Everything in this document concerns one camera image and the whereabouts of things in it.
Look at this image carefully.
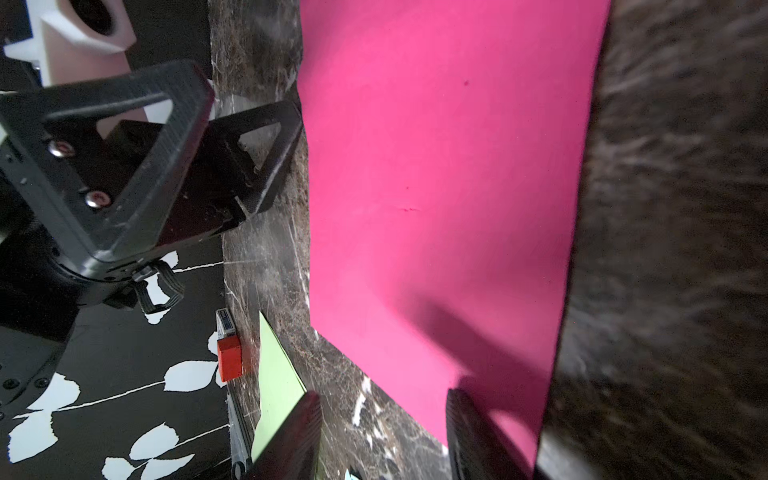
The red small box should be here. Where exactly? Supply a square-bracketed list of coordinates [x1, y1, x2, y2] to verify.
[216, 335, 243, 383]

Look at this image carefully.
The large magenta paper sheet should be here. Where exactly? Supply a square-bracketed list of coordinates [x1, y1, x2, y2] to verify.
[298, 1, 610, 472]

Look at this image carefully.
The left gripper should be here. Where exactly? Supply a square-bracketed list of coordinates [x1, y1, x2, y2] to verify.
[1, 60, 245, 360]

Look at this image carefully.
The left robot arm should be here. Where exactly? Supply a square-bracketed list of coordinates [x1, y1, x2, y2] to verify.
[1, 60, 303, 419]

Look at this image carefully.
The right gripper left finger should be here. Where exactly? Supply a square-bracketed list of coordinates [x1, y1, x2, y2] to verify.
[242, 391, 323, 480]

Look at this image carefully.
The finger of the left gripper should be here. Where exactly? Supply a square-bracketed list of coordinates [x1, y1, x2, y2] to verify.
[206, 100, 303, 216]

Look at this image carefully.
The playing card deck box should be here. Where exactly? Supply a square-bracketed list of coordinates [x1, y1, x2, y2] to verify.
[215, 308, 237, 339]

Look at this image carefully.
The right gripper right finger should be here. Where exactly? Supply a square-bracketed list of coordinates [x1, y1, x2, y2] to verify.
[446, 389, 531, 480]

